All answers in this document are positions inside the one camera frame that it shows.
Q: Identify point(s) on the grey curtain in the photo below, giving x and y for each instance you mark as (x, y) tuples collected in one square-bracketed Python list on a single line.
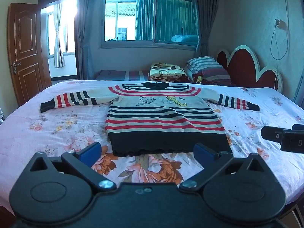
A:
[(85, 28), (209, 16)]

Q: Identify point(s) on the white sheer curtain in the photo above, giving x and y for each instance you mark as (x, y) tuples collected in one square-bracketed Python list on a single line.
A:
[(58, 40)]

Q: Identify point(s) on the red white scalloped headboard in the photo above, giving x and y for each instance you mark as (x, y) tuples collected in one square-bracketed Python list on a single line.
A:
[(247, 67)]

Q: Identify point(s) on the bed with floral sheet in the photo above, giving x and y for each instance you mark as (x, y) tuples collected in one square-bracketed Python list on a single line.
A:
[(47, 135)]

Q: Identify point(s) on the wall power socket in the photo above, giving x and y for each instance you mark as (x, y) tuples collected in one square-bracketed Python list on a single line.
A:
[(280, 24)]

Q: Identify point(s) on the folded printed blanket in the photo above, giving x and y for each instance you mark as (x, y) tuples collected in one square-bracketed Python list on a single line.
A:
[(166, 72)]

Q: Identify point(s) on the teal curtain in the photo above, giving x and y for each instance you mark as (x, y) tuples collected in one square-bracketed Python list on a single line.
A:
[(171, 16)]

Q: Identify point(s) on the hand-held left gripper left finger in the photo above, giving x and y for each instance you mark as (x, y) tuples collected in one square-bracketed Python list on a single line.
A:
[(89, 154)]

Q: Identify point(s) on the brown wooden door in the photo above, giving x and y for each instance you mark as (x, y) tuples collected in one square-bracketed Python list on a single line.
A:
[(26, 52)]

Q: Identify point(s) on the bed with striped sheet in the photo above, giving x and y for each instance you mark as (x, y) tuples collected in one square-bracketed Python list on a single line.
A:
[(118, 74)]

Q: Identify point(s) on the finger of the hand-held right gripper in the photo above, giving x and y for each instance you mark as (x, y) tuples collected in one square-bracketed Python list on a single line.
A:
[(270, 134), (293, 141)]

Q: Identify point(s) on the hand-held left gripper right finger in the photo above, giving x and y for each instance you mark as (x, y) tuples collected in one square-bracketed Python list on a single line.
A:
[(204, 154)]

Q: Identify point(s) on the striped pillow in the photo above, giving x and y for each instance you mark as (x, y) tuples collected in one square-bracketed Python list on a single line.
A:
[(209, 70)]

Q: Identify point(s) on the striped knit sweater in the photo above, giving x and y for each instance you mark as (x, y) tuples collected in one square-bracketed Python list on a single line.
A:
[(163, 121)]

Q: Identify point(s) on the sliding glass window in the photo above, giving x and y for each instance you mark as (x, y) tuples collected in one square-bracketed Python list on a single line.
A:
[(123, 16)]

